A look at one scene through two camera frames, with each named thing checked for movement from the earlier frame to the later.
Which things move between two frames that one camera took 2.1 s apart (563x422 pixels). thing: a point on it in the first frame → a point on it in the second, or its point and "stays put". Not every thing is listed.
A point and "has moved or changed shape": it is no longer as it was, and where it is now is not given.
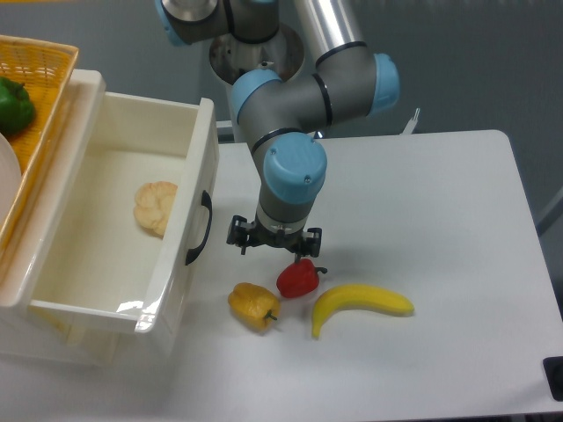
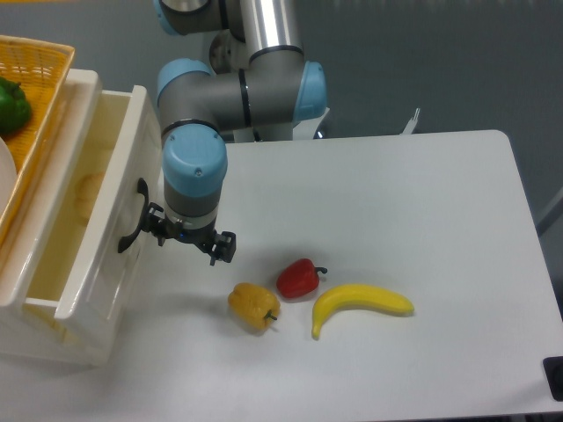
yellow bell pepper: [253, 306] stays put
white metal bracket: [412, 122] stays put
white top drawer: [133, 209] has moved or changed shape
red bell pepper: [299, 279] stays put
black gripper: [304, 243] → [223, 244]
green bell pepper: [17, 109] stays put
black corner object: [553, 372] stays put
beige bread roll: [153, 205] → [86, 192]
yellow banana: [357, 296] stays put
